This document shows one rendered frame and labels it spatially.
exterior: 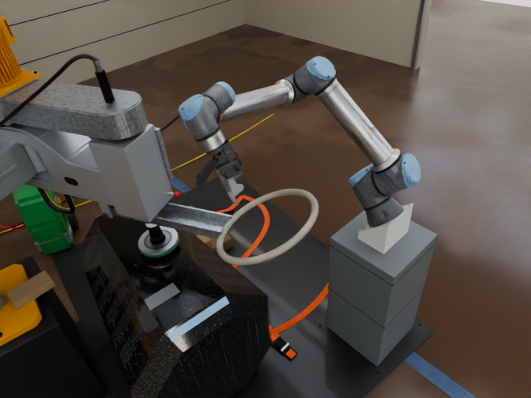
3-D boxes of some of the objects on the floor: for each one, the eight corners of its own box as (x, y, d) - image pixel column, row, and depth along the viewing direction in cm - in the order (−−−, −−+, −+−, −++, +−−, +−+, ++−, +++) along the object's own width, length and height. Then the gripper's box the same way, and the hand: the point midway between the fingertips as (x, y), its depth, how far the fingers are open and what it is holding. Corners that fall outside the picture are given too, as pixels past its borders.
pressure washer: (38, 233, 366) (-11, 152, 310) (78, 221, 374) (37, 140, 319) (36, 260, 340) (-17, 176, 284) (80, 246, 348) (35, 163, 293)
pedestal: (-3, 471, 219) (-90, 412, 172) (-21, 378, 262) (-95, 310, 215) (114, 394, 247) (66, 324, 200) (80, 321, 290) (35, 249, 243)
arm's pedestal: (361, 283, 296) (372, 193, 242) (424, 326, 266) (453, 234, 212) (315, 327, 272) (315, 237, 218) (378, 379, 242) (397, 290, 188)
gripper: (227, 151, 127) (254, 200, 136) (227, 130, 144) (252, 176, 153) (203, 162, 128) (231, 211, 137) (206, 140, 145) (231, 185, 154)
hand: (235, 196), depth 145 cm, fingers open, 14 cm apart
